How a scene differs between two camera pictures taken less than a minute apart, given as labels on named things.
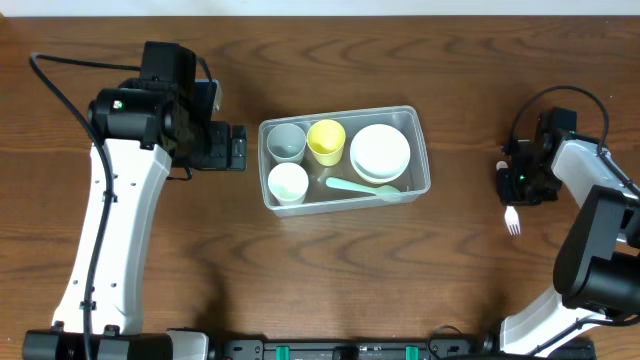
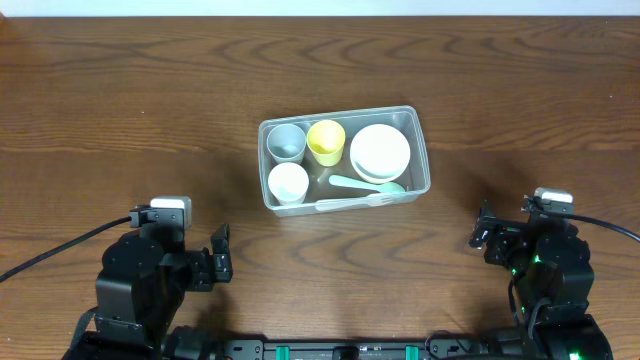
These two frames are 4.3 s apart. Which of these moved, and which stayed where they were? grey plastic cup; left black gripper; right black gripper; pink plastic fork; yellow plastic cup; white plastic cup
Moved: pink plastic fork; left black gripper; right black gripper
Stayed: white plastic cup; yellow plastic cup; grey plastic cup
